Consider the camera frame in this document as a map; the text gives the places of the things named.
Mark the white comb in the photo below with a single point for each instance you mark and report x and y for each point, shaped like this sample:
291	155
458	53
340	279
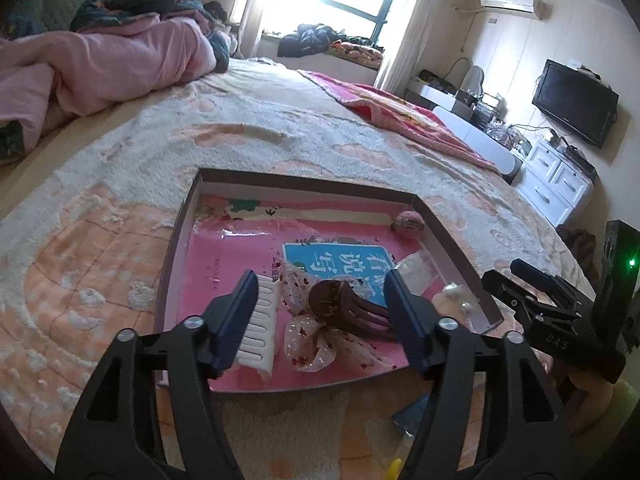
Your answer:
257	330

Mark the black set-top box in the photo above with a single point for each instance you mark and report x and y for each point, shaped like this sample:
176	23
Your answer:
575	155

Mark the dark jacket pile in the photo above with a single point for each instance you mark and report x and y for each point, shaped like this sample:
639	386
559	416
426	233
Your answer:
310	40

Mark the person's right hand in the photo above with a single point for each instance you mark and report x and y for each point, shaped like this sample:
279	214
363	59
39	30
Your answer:
592	402

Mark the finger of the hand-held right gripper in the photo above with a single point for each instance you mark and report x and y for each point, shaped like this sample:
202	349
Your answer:
515	295
547	282

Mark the shallow grey cardboard box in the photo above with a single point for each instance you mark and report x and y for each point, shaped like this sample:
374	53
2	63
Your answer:
172	270

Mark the pink printed blanket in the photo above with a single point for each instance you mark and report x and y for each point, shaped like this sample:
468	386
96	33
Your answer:
400	110

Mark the white drawer cabinet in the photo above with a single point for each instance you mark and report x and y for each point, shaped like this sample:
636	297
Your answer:
555	185

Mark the white air conditioner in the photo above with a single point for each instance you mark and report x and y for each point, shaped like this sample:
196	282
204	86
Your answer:
512	2

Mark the clear plastic bag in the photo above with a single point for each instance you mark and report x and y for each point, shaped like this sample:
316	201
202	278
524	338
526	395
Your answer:
417	272

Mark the white vanity desk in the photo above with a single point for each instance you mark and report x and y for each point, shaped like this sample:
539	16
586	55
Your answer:
465	125

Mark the black flat television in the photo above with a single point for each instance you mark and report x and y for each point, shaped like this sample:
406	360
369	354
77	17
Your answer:
575	102

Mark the floral quilt with pink lining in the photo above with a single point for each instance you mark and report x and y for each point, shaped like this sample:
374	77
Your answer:
110	60

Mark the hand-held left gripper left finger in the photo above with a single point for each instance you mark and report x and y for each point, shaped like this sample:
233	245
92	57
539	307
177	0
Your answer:
235	320

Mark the dark brown bag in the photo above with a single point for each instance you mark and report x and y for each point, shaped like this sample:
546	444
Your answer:
577	250

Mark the yellow hair clip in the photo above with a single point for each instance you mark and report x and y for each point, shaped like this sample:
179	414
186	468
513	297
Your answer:
396	470

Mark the grey padded headboard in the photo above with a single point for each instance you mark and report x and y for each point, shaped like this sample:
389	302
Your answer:
45	0

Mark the white sheer curtain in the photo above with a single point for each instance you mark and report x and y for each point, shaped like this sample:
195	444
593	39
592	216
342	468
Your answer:
410	25
252	10

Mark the floral window seat cushion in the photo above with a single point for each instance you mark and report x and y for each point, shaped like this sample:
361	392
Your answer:
360	52

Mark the pink picture book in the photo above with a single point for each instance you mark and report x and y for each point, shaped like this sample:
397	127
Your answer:
225	260

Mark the brown hair claw clip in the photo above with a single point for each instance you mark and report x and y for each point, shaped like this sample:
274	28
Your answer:
330	302

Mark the dark brown bundle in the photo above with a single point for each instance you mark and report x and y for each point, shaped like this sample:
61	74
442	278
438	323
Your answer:
217	11

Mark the blue hair accessory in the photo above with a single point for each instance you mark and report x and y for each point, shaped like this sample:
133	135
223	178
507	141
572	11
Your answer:
412	417

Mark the sheer dotted hair bow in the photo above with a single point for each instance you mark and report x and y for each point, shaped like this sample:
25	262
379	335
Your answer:
305	345

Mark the blue booklet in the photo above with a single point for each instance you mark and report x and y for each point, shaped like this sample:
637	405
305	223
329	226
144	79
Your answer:
340	265

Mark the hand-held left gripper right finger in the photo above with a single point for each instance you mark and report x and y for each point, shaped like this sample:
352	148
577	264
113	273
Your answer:
406	320

